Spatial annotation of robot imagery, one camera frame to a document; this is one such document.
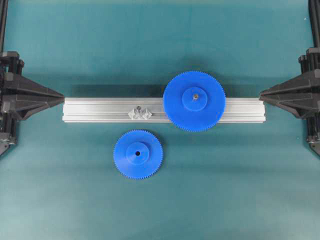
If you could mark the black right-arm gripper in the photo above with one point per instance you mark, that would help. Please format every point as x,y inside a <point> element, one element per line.
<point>289,95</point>

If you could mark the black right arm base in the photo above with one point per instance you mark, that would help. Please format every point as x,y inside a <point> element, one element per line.
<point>315,148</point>

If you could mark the aluminium extrusion rail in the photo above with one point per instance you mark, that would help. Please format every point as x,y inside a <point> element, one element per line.
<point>116,109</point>

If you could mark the grey shaft mounting bracket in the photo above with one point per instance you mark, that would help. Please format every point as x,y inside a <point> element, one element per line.
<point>143,114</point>

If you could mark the black right frame post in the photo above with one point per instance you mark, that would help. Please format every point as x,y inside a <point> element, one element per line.
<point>314,16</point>

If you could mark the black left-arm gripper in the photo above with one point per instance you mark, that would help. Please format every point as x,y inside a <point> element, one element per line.
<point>28,97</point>

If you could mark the large blue gear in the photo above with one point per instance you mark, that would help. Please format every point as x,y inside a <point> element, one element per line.
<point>194,115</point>

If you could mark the black left frame post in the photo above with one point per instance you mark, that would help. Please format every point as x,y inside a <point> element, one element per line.
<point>3,19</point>

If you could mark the small blue gear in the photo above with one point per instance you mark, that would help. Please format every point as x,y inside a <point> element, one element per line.
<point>138,154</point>

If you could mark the black frame post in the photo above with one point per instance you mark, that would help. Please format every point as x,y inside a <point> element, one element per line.
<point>3,19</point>
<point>314,16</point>

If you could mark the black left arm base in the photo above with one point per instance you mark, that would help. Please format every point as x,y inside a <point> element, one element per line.
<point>3,150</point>

